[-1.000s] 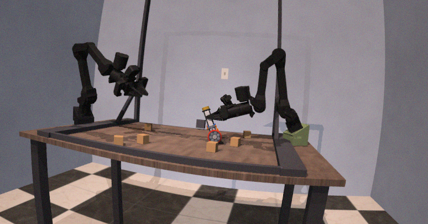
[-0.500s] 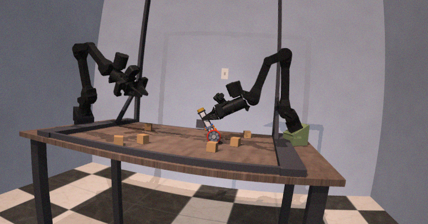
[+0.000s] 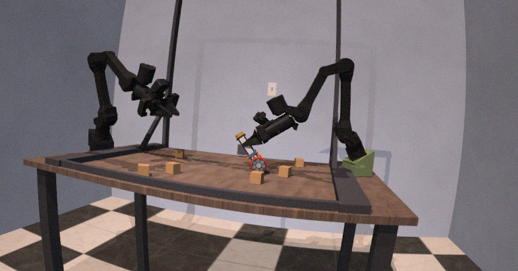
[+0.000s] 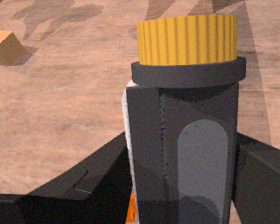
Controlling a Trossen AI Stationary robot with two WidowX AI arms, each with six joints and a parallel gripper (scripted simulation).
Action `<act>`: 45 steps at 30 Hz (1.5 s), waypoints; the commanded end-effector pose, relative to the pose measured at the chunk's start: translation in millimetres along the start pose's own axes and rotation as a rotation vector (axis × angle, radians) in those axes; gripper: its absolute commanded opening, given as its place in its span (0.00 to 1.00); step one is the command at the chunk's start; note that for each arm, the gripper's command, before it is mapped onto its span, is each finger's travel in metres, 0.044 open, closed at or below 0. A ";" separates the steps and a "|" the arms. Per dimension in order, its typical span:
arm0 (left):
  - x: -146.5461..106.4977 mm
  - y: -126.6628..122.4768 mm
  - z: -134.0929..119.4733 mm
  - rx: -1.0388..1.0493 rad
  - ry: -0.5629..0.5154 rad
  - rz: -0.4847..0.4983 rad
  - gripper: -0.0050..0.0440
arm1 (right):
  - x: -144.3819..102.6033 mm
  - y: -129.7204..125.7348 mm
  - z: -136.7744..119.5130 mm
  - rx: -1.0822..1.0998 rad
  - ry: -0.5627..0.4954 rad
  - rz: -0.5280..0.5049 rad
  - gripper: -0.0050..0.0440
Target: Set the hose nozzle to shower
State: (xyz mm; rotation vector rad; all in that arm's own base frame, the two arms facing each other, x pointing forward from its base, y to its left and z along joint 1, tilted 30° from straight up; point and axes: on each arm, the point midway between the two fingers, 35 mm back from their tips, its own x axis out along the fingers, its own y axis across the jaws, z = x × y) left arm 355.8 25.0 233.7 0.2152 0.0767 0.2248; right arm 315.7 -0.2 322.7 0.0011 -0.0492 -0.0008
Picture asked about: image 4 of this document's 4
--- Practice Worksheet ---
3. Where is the small tan block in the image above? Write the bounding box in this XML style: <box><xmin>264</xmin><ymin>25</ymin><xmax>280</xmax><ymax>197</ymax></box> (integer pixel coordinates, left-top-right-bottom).
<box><xmin>0</xmin><ymin>30</ymin><xmax>25</xmax><ymax>66</ymax></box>

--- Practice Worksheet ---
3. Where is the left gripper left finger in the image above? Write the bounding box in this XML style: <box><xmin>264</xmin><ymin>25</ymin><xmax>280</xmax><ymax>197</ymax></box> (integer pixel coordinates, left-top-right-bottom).
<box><xmin>0</xmin><ymin>131</ymin><xmax>133</xmax><ymax>224</ymax></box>

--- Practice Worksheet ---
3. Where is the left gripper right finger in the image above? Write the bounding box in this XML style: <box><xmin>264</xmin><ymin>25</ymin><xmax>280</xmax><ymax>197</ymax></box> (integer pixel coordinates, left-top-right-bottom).
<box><xmin>232</xmin><ymin>132</ymin><xmax>280</xmax><ymax>224</ymax></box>

